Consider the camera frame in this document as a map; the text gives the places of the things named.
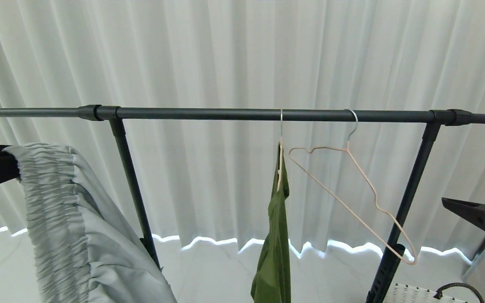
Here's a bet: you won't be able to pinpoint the white laundry basket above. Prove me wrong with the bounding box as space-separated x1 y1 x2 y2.
384 283 485 303

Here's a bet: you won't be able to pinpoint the pale grey shorts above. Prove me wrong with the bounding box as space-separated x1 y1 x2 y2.
3 143 178 303

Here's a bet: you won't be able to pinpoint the pink clothes hanger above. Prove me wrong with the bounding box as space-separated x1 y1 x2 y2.
288 109 418 266
277 109 286 193

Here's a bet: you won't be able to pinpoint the white curtain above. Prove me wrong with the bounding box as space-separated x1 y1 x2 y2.
0 0 485 266

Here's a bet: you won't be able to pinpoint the black clothes rack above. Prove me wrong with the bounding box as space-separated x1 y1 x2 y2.
0 104 485 303

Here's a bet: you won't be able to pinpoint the green printed shirt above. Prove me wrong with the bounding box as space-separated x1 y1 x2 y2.
250 143 291 303

